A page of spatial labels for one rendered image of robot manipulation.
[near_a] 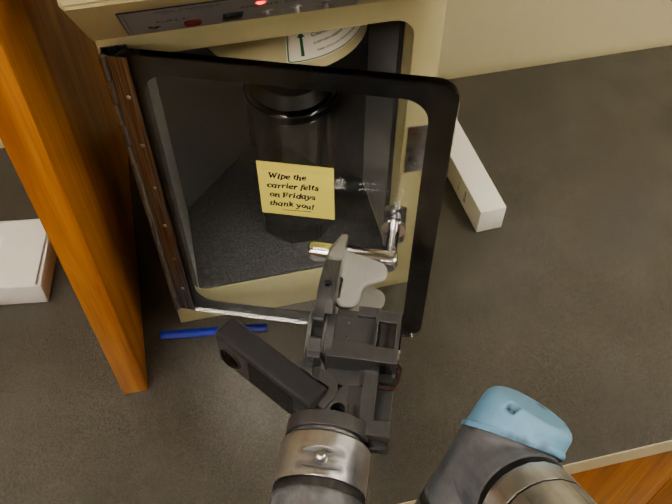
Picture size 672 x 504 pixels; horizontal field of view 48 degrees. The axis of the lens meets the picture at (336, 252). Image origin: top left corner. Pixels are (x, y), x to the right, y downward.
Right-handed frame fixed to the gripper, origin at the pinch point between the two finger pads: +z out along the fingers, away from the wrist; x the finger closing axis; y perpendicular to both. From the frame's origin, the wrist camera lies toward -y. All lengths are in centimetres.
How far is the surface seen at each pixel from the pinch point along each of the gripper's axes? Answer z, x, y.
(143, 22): 0.7, 24.9, -14.9
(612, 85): 63, -26, 40
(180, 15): 1.2, 25.4, -12.0
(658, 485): 4, -55, 50
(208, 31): 8.6, 18.7, -12.6
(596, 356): 7.7, -26.0, 33.1
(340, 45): 15.9, 12.9, -1.8
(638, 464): 1, -42, 43
